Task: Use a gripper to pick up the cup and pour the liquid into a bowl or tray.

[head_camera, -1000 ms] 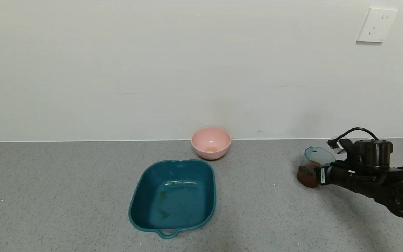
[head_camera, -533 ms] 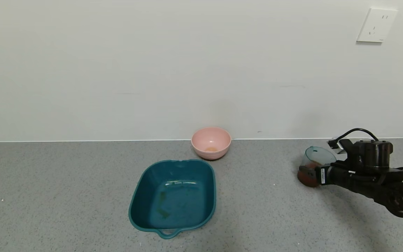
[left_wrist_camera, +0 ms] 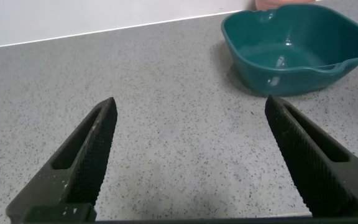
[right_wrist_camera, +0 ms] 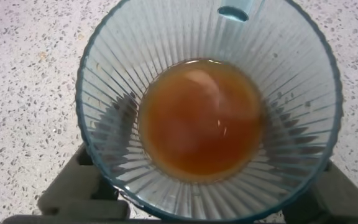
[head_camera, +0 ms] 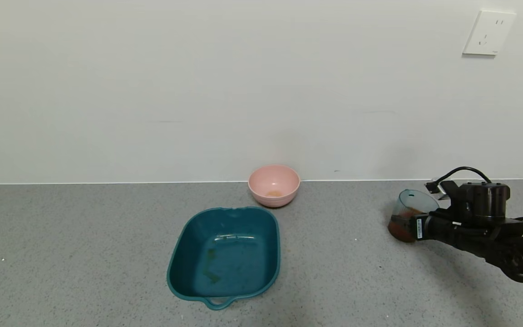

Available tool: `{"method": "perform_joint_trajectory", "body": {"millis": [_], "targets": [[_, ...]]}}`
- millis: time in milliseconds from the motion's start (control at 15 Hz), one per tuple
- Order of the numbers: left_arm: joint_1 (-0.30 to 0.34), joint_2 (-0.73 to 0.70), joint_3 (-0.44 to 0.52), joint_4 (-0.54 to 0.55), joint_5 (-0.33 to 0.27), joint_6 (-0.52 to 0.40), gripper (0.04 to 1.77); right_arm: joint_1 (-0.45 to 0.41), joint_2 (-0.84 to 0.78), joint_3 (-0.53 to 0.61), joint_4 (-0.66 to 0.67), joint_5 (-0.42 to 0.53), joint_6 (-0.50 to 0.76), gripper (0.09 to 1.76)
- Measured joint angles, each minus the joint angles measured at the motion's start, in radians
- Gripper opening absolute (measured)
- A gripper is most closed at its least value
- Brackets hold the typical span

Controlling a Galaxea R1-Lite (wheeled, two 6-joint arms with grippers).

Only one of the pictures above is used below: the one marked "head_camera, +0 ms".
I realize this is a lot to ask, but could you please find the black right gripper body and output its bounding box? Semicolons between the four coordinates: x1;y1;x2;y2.
409;213;461;243

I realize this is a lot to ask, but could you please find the brown liquid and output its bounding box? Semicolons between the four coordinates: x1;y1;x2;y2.
389;209;419;243

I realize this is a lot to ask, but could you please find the translucent blue ribbed cup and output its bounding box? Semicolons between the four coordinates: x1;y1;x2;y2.
388;189;439;243

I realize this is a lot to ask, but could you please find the pink round bowl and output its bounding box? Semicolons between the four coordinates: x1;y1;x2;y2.
248;164;301;208

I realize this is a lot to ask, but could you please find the teal rectangular plastic tray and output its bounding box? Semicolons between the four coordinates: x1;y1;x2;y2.
167;207;281;311

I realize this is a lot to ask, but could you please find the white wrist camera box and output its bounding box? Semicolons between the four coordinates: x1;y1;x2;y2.
425;180;449;200

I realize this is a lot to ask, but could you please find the black camera cable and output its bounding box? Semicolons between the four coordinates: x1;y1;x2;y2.
432;166;493;191

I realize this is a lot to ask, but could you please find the white wall power outlet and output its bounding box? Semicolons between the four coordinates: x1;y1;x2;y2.
462;10;517;56

